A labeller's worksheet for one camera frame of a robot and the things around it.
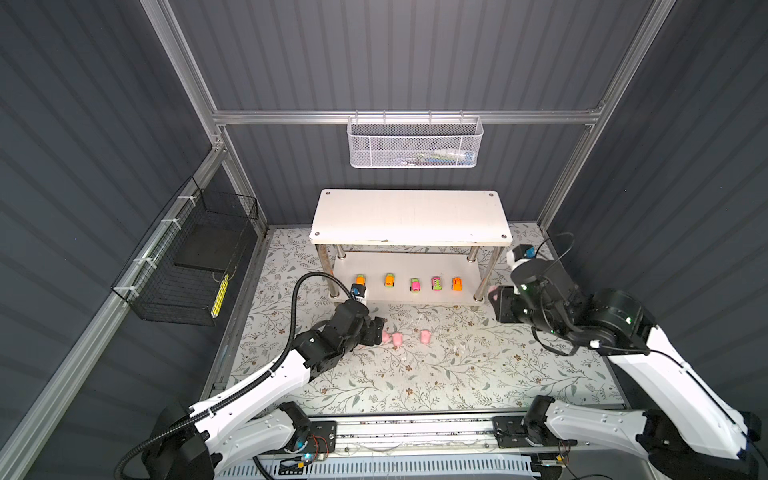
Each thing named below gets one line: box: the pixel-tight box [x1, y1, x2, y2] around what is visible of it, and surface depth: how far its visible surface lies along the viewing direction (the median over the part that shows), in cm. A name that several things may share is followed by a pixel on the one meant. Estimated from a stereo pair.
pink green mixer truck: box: [409, 277, 421, 294], surface depth 95 cm
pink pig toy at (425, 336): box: [420, 329, 433, 345], surface depth 91 cm
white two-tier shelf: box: [309, 189, 513, 304], surface depth 81 cm
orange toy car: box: [451, 277, 463, 292], surface depth 96 cm
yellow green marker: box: [210, 274, 229, 319], surface depth 69 cm
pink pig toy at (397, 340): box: [392, 332, 403, 351], surface depth 91 cm
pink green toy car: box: [431, 276, 443, 292], surface depth 95 cm
